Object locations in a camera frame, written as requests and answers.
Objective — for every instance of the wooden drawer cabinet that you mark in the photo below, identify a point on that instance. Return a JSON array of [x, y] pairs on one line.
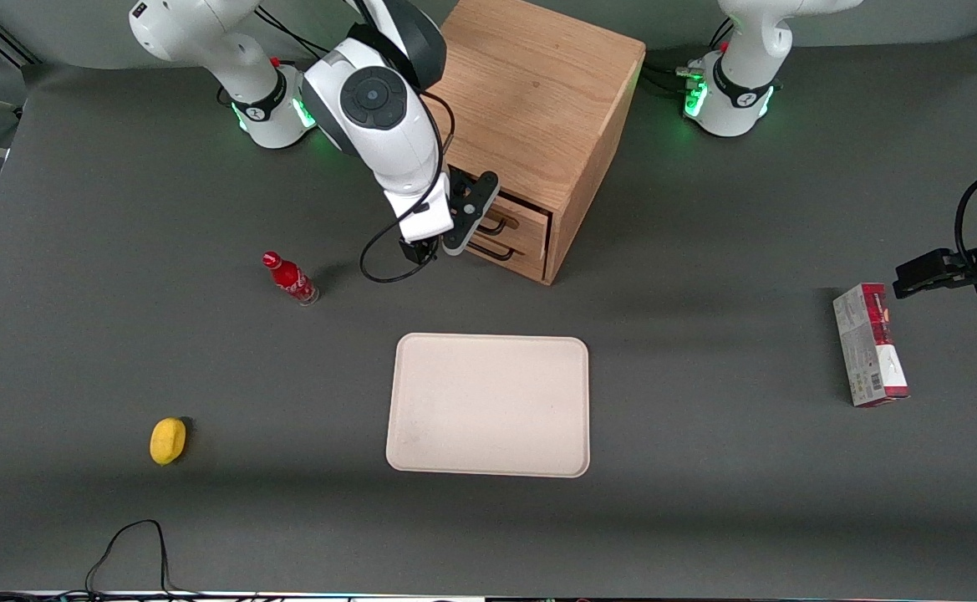
[[538, 92]]

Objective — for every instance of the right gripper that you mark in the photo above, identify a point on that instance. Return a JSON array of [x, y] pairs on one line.
[[418, 250]]

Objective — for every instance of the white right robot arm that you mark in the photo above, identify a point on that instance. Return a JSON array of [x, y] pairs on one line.
[[379, 138]]

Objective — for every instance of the wooden drawer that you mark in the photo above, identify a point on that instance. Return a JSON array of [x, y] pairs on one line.
[[534, 227], [530, 261]]

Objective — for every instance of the red plaid cardboard box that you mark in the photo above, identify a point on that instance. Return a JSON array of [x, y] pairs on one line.
[[868, 351]]

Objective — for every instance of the beige plastic tray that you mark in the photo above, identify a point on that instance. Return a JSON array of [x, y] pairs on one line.
[[488, 405]]

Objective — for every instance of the red soda bottle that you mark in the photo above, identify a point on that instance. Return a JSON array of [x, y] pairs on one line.
[[292, 280]]

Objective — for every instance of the yellow lemon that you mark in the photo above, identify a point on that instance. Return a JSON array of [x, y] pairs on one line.
[[167, 441]]

